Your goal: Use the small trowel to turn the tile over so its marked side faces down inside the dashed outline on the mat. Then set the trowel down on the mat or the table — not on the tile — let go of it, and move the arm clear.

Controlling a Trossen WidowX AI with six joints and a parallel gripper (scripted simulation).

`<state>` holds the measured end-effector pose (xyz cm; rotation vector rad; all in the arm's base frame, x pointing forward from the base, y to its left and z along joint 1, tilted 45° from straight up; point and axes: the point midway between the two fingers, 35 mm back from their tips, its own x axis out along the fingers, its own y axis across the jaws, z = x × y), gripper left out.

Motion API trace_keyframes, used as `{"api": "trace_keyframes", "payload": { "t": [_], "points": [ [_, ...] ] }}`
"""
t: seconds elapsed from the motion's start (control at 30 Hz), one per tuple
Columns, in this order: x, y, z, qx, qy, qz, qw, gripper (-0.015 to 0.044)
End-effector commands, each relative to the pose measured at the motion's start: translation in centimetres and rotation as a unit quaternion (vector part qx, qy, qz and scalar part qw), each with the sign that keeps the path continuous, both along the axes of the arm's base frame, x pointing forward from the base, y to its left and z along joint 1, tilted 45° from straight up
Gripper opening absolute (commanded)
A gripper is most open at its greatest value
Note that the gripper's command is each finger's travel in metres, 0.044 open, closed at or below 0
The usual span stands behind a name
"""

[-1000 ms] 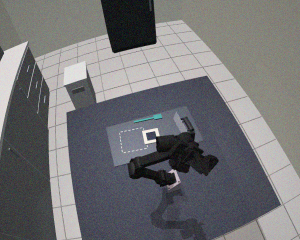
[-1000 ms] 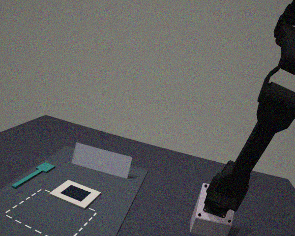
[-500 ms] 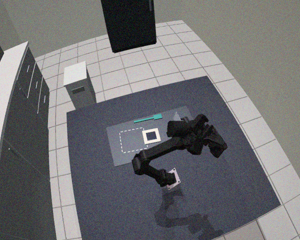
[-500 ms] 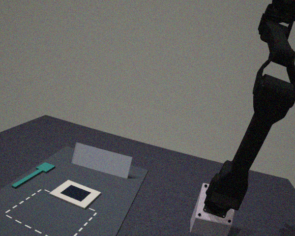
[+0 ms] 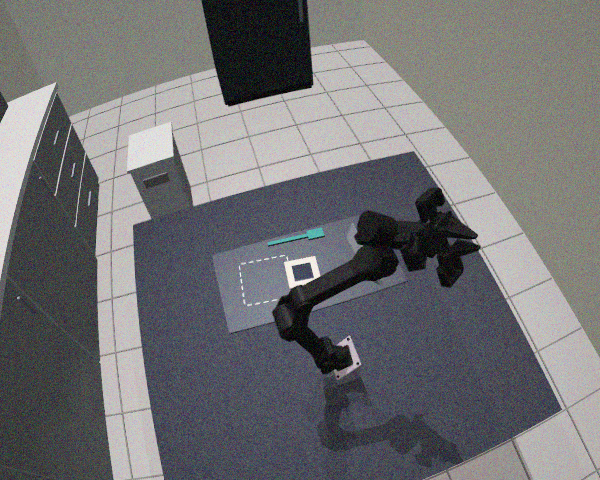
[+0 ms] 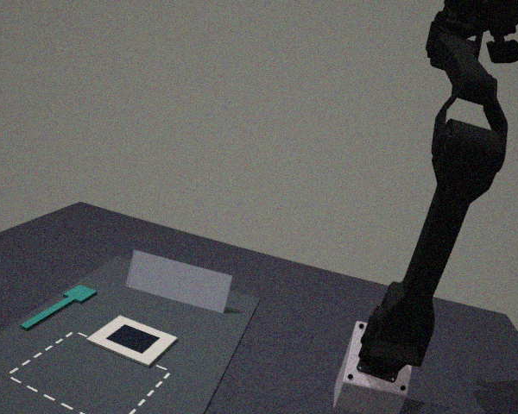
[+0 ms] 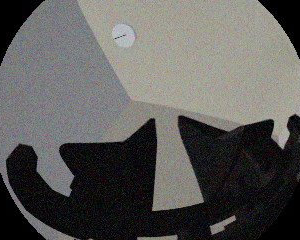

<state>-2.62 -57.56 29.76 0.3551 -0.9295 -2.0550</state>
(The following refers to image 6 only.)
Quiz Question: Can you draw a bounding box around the beige square tile with dark centre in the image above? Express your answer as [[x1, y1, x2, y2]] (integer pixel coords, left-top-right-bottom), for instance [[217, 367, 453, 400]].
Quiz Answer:
[[86, 316, 178, 367]]

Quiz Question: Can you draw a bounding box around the teal flat trowel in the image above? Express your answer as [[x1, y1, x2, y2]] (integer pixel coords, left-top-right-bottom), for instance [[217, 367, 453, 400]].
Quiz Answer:
[[20, 285, 98, 331]]

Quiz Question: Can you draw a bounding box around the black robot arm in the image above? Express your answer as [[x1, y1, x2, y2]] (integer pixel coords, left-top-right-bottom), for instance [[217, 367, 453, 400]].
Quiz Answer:
[[357, 0, 518, 383]]

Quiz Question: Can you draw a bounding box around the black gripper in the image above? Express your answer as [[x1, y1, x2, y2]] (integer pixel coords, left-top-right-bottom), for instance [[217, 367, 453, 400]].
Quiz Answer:
[[476, 10, 518, 64]]

